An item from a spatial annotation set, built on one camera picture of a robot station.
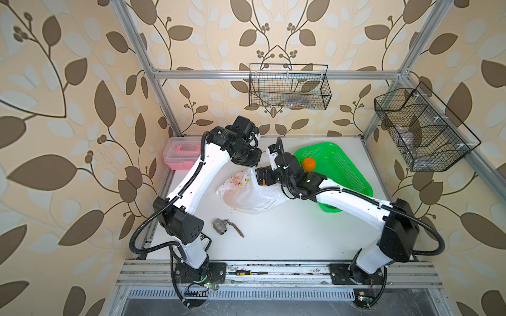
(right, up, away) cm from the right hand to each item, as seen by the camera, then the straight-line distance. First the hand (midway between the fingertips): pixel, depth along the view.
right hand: (262, 169), depth 80 cm
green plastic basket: (+39, +2, +28) cm, 48 cm away
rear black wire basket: (+18, +40, +17) cm, 47 cm away
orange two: (+1, -5, -9) cm, 10 cm away
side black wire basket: (+63, +13, -7) cm, 65 cm away
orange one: (+25, +1, +23) cm, 34 cm away
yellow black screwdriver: (-5, -40, -5) cm, 40 cm away
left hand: (-3, +4, -5) cm, 7 cm away
